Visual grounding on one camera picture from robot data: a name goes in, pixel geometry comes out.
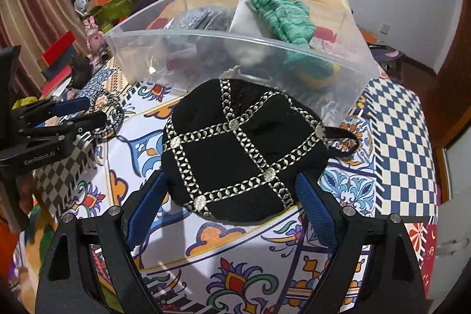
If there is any grey purple backpack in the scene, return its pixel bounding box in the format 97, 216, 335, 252
368, 44, 406, 82

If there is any colourful patterned tablecloth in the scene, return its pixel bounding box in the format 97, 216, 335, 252
14, 56, 441, 314

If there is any black pouch with silver chains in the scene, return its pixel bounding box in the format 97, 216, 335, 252
161, 79, 360, 224

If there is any green box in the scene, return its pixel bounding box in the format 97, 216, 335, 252
92, 0, 132, 33

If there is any grey knitted item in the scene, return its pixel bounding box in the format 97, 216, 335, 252
164, 6, 236, 61

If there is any green knitted glove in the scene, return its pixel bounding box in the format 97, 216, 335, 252
250, 0, 332, 71

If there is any cream white cloth pouch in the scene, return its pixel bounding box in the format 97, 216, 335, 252
224, 0, 278, 67

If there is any clear plastic storage bin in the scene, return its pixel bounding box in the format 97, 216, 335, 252
105, 0, 380, 125

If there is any black white braided cord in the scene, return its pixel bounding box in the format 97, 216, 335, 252
88, 88, 126, 140

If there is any striped red beige curtain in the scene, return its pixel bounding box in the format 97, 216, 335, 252
1, 0, 87, 97

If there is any pink bunny plush toy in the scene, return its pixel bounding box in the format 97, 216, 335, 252
84, 16, 109, 61

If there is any brown wooden door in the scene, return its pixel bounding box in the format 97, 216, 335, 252
419, 0, 471, 153

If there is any red flat box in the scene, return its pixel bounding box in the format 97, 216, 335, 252
37, 31, 75, 69

